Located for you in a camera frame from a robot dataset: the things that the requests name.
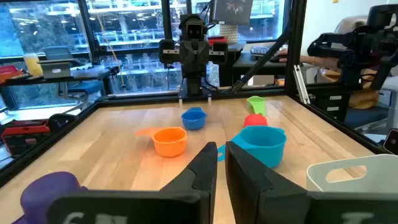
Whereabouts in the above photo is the black computer monitor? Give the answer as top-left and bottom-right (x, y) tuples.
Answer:
(211, 0), (254, 26)

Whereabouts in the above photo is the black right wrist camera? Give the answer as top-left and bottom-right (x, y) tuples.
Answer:
(179, 14), (206, 41)

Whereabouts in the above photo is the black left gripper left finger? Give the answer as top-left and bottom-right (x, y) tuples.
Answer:
(160, 141), (218, 224)

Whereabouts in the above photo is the black drawer cabinet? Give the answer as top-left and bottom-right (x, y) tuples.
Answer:
(310, 90), (352, 122)

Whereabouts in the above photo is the person's forearm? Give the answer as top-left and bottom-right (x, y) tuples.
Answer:
(287, 54), (340, 71)

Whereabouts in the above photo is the yellow container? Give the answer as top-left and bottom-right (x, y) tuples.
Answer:
(23, 52), (44, 77)

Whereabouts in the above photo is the black table frame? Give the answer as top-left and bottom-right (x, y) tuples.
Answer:
(0, 0), (388, 187)

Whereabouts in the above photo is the person's hand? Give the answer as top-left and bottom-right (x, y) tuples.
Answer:
(275, 49), (290, 63)

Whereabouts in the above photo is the purple measuring cup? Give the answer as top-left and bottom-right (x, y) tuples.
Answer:
(12, 171), (90, 224)

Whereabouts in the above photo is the grey laptop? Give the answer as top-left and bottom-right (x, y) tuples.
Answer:
(37, 46), (75, 79)

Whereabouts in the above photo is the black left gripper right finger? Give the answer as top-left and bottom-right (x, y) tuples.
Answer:
(225, 141), (308, 224)

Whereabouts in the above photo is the black keyboard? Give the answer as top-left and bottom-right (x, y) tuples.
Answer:
(250, 46), (271, 59)

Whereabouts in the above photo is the red bin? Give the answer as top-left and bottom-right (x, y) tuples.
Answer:
(0, 64), (23, 84)

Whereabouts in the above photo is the black side desk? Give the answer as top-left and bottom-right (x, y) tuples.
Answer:
(0, 67), (121, 97)

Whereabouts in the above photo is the white woven cylinder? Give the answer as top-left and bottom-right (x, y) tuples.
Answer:
(219, 24), (239, 44)

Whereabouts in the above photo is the grey plastic basket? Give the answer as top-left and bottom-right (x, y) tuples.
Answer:
(306, 154), (398, 194)

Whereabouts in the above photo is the red and black toolbox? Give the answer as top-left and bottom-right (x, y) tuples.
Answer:
(1, 119), (52, 156)

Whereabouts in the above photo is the blue measuring cup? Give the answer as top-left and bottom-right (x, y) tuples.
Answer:
(181, 107), (208, 131)

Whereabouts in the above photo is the orange measuring cup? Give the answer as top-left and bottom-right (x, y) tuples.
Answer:
(134, 126), (188, 158)

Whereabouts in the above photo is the red measuring cup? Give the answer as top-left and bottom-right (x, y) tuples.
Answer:
(243, 114), (269, 128)

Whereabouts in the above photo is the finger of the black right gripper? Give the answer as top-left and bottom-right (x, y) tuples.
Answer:
(194, 42), (210, 74)
(180, 42), (195, 74)

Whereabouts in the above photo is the black smartphone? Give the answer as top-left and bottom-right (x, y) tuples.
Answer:
(383, 129), (398, 156)

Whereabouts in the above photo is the silver aluminium bar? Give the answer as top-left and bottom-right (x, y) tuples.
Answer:
(293, 64), (312, 105)

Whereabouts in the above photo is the green measuring cup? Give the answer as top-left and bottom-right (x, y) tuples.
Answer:
(246, 95), (267, 118)

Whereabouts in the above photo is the large teal measuring cup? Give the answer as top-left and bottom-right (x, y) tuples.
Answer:
(217, 125), (287, 169)

